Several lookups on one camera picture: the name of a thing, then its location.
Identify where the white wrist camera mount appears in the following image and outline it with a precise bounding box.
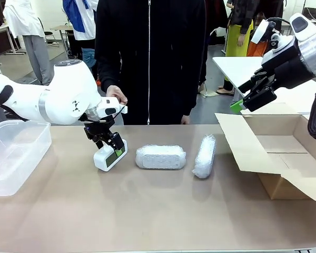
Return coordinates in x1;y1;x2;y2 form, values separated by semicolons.
97;96;129;116
251;18;295;64

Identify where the clear plastic container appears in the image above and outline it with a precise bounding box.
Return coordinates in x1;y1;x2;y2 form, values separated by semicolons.
0;120;52;197

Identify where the narrow bubble-wrapped clock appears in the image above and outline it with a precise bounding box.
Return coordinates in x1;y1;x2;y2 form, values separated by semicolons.
191;134;217;179

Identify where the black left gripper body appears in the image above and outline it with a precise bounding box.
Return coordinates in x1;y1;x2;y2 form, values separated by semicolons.
83;118;116;143

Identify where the bystander in orange trousers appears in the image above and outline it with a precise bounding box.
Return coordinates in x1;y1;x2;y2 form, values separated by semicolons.
246;39;266;57

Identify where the person's left forearm black sleeve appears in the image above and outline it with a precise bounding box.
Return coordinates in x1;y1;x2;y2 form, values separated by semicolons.
182;76;208;117

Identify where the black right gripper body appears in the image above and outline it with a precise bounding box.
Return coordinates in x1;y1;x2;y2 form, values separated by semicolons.
260;36;316;89

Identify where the black folding chair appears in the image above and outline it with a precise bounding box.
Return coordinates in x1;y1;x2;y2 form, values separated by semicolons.
38;17;61;48

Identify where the person in black zip jacket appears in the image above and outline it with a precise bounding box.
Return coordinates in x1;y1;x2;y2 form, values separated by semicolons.
94;0;209;126

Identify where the wide bubble-wrapped clock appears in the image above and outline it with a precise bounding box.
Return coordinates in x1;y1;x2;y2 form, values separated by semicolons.
135;144;187;170

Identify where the person's right forearm black sleeve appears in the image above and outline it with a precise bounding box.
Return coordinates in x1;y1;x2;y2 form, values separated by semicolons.
94;50;122;93

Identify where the white unwrapped digital clock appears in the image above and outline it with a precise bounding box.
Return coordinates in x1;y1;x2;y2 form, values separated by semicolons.
93;139;128;172

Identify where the bystander in yellow skirt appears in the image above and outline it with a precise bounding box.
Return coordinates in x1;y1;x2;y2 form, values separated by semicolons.
222;0;255;96

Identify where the open cardboard box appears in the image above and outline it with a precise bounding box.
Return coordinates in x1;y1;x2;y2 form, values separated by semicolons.
214;102;316;203

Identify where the person's right hand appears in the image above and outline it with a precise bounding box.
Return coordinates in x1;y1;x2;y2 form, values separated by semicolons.
105;84;128;105

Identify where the white background table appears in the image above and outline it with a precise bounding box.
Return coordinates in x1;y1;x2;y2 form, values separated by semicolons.
212;56;316;114

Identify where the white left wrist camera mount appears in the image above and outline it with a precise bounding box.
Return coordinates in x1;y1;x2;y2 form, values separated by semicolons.
97;96;129;116

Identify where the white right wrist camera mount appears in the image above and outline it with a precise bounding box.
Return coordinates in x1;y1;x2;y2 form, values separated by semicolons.
251;18;295;64

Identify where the bystander in blue white jacket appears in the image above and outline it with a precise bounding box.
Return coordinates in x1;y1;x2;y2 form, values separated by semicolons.
62;0;100;80

